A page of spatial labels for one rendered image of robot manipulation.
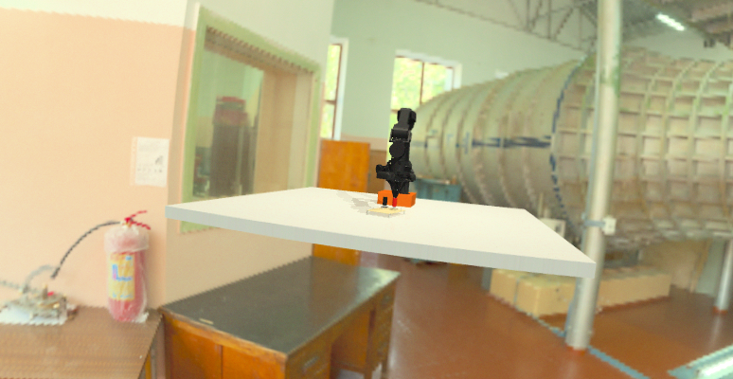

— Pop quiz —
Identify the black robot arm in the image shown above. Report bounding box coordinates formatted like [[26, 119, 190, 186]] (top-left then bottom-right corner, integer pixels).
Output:
[[376, 108, 417, 194]]

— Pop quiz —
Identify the pale yellow plate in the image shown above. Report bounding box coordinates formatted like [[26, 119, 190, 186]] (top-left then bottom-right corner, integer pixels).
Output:
[[366, 197, 406, 218]]

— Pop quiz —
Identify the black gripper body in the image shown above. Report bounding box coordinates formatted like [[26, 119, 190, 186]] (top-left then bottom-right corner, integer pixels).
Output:
[[376, 157, 416, 181]]

